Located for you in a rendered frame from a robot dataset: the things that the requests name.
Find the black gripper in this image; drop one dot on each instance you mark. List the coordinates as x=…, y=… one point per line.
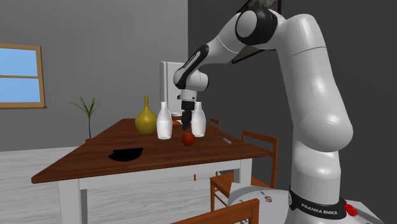
x=186, y=112

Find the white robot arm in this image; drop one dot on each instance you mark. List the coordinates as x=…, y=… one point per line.
x=313, y=93

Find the white bottle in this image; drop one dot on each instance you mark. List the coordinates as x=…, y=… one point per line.
x=164, y=124
x=199, y=124

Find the red apple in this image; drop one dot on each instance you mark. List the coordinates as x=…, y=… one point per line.
x=188, y=139

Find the wooden chair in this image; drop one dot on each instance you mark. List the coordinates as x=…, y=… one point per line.
x=214, y=122
x=229, y=212
x=260, y=137

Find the white refrigerator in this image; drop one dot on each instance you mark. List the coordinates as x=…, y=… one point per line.
x=167, y=83

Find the yellow gourd vase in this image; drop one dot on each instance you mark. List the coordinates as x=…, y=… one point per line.
x=145, y=122

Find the small grey cylinder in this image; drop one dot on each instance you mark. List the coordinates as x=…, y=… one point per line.
x=227, y=141

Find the wooden table with white legs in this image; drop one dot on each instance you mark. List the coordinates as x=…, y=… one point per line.
x=161, y=156

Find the black bowl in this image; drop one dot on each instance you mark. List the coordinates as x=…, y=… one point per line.
x=126, y=154

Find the green potted plant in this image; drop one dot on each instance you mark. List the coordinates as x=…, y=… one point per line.
x=89, y=113

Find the white patterned robot stand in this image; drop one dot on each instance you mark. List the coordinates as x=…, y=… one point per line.
x=260, y=198

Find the wooden framed window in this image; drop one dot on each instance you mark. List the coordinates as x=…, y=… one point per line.
x=19, y=77

